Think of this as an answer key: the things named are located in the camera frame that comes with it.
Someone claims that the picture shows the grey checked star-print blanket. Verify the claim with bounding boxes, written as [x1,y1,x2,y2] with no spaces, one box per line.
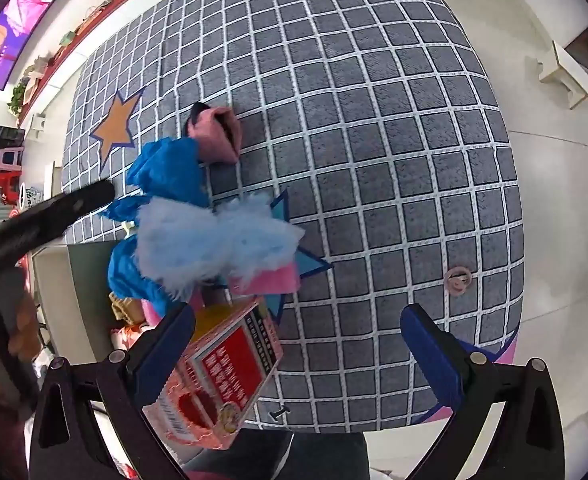
[61,0,527,433]

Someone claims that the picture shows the small pink cloth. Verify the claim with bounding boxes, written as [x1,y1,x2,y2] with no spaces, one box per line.
[144,292,205,331]

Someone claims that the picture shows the white wooden stool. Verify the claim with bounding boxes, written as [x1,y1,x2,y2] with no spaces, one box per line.
[26,115,47,143]
[539,40,588,111]

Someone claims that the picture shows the television screen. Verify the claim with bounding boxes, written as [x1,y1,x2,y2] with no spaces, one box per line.
[0,0,82,91]

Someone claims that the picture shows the pink plastic stool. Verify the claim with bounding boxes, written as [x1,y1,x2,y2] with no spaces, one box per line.
[0,145,24,173]

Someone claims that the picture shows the pink cardboard box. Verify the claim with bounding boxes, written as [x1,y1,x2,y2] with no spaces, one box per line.
[141,297,282,451]

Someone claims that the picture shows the person's left hand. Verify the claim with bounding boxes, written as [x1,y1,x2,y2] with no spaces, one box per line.
[6,287,42,361]

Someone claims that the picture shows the white-lined storage box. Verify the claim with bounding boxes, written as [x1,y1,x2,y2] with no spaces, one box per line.
[31,242,147,346]

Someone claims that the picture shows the person's jeans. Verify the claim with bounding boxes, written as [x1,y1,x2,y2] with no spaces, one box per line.
[241,430,369,480]

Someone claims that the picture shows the blue and white vase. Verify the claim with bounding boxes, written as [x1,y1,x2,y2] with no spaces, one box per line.
[16,185,42,211]

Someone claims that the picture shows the small pink hair ring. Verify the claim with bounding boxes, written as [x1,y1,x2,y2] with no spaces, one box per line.
[445,266,472,293]

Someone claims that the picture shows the light blue fluffy scrunchie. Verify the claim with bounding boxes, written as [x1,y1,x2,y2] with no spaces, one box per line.
[136,192,307,301]

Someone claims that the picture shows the pink scrunchie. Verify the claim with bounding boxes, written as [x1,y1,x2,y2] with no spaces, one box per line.
[186,102,242,166]

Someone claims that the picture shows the green potted plant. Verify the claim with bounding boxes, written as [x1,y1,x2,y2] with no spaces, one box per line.
[6,77,32,116]

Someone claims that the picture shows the red-topped white cabinet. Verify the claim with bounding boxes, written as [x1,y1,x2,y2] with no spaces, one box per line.
[16,0,209,128]

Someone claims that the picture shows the red plastic stool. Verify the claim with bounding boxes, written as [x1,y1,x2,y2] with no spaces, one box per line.
[0,172,22,201]

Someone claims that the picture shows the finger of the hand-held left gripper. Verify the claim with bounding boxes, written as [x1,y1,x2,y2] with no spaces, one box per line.
[8,179,117,249]

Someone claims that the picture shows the brown scrunchie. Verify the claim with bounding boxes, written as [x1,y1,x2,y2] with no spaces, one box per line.
[110,295,142,323]

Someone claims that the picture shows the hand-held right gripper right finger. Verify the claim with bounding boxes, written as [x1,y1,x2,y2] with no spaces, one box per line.
[400,302,567,480]

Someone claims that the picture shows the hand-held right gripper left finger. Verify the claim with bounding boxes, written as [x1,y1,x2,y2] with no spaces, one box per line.
[28,302,197,480]

